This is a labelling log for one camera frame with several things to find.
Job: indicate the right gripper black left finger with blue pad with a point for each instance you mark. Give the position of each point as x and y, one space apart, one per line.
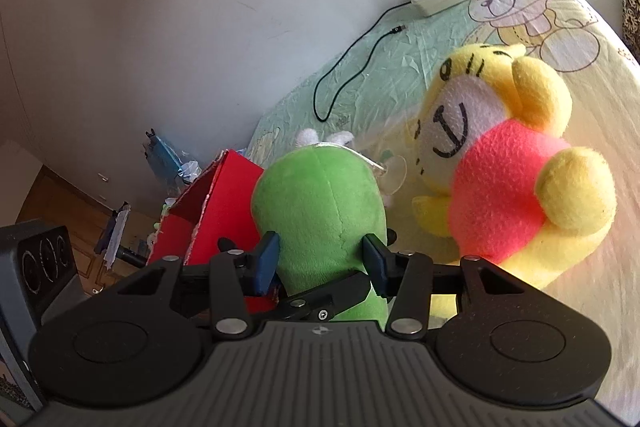
235 275

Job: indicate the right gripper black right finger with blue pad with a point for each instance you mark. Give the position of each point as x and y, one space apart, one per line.
407 280

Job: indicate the green plush toy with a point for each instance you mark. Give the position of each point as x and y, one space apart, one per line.
321 200

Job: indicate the yellow tiger plush red shirt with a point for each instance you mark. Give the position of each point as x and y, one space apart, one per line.
502 181

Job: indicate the white bunny plush plaid ears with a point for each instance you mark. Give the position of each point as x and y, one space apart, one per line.
310 137

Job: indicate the red cardboard box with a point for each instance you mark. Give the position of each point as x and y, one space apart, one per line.
210 217

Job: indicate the blue plastic bag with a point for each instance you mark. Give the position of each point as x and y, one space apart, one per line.
174 167

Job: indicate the cartoon bear bed sheet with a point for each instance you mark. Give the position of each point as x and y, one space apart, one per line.
376 91

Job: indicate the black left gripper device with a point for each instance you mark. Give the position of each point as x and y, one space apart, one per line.
39 280

